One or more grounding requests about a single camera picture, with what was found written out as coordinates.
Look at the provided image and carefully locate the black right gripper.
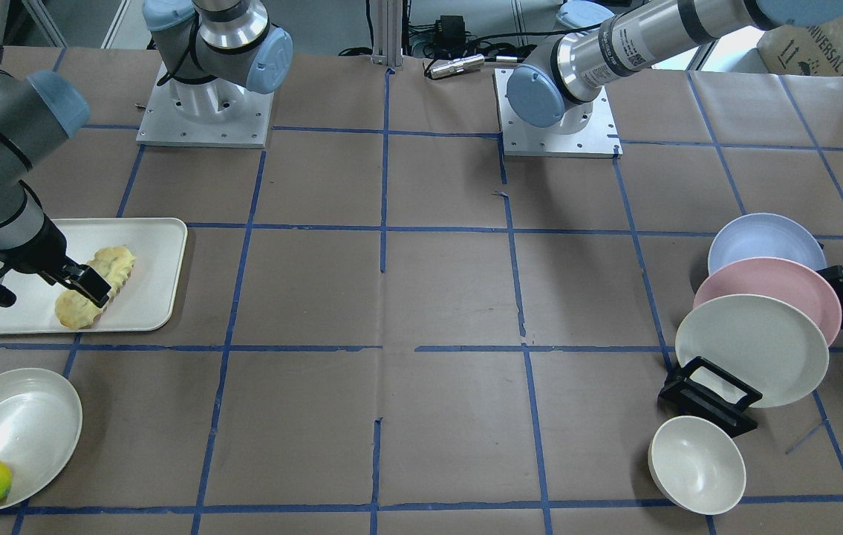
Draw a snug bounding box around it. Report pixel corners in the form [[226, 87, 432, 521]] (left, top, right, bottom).
[[0, 217, 111, 309]]

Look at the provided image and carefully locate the blue plate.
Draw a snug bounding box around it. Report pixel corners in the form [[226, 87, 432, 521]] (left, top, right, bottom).
[[707, 213, 828, 274]]

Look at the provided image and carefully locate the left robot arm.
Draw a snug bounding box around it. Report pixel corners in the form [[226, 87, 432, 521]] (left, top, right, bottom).
[[501, 1, 843, 346]]

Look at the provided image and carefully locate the pink plate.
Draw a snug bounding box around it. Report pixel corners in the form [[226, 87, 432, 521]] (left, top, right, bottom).
[[692, 257, 843, 346]]

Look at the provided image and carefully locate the cream plate in rack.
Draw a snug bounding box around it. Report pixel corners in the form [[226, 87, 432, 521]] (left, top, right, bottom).
[[674, 294, 830, 409]]

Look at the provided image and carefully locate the cream round plate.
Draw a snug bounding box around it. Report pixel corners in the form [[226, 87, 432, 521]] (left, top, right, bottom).
[[0, 368, 84, 510]]

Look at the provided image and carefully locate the white rectangular tray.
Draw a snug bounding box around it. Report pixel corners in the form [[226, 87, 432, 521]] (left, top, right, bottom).
[[0, 218, 188, 335]]

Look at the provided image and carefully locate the black dish rack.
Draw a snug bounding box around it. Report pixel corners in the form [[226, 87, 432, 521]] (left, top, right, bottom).
[[658, 356, 763, 438]]

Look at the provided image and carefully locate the cream bowl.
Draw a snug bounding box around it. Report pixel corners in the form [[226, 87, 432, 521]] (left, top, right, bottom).
[[646, 415, 747, 516]]

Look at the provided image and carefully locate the cardboard box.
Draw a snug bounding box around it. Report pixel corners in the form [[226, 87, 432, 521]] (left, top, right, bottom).
[[756, 16, 843, 76]]

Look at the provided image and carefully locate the silver cylindrical connector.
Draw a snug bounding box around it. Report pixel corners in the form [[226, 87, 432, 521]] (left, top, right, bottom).
[[424, 54, 486, 80]]

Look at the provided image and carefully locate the black power adapter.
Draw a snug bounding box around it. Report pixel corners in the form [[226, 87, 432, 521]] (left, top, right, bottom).
[[434, 15, 466, 47]]

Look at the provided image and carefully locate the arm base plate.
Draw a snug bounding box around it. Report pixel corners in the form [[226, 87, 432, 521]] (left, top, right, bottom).
[[495, 68, 624, 158], [136, 79, 274, 149]]

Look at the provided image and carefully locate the aluminium frame post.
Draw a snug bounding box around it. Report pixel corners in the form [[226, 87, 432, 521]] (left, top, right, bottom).
[[368, 0, 408, 71]]

